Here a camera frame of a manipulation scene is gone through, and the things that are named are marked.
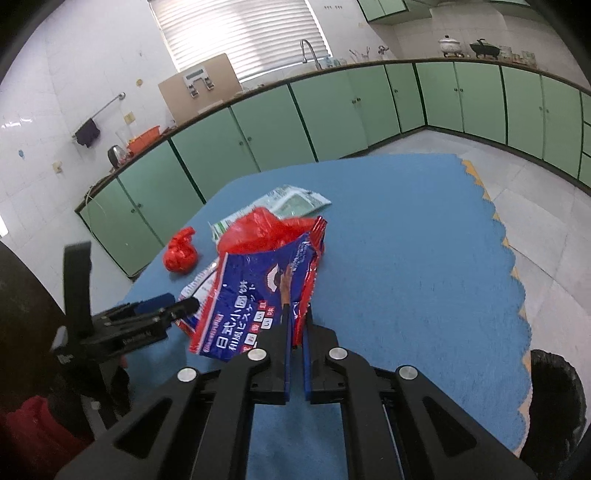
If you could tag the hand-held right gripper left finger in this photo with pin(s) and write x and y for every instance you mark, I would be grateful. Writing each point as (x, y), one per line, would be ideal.
(277, 360)

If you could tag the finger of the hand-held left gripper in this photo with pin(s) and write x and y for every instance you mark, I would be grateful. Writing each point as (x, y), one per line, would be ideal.
(184, 307)
(154, 302)

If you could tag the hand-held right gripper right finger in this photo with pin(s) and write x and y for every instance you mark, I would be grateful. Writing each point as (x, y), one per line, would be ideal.
(321, 364)

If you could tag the knotted red plastic bag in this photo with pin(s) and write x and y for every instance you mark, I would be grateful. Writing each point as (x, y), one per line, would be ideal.
(181, 254)

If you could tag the blue red snack bag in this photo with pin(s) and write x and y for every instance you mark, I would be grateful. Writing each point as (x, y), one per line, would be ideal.
(244, 295)

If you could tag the white green packet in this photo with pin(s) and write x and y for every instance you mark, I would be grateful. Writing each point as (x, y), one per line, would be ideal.
(291, 201)

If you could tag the black-lined trash bin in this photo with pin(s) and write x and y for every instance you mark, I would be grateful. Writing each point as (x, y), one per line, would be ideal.
(554, 406)

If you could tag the red cloth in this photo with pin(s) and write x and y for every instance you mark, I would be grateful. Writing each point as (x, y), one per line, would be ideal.
(37, 429)

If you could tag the blue scalloped table mat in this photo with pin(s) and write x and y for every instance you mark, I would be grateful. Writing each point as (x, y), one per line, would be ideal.
(406, 258)

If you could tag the orange plastic basin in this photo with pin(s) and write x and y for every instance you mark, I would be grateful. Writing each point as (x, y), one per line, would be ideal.
(144, 141)

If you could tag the dark hanging towel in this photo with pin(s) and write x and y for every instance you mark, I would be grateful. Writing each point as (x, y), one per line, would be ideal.
(87, 134)

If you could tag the green base cabinet run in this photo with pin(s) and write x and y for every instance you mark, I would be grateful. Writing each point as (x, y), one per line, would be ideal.
(323, 106)

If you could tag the white window blind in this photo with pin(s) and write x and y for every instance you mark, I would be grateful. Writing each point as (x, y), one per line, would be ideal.
(240, 32)

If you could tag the steel kitchen faucet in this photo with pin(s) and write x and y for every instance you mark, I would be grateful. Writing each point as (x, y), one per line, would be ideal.
(310, 50)

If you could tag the utensil holder with utensils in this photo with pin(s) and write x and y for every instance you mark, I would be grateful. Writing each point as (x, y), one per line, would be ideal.
(360, 56)

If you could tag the white cooking pot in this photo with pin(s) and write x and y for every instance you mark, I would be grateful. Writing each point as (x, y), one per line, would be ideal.
(450, 46)

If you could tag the black wok with lid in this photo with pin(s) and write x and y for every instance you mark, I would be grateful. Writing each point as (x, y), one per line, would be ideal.
(484, 50)

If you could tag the glass jar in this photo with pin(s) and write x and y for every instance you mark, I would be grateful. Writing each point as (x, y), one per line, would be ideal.
(528, 57)

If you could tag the yellowed wall socket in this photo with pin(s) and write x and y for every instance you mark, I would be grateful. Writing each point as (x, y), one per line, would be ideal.
(129, 118)

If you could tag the steel towel rail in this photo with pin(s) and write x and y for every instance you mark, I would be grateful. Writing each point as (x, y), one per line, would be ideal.
(108, 106)

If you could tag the green wall cabinet unit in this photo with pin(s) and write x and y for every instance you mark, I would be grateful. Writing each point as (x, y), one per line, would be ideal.
(383, 7)

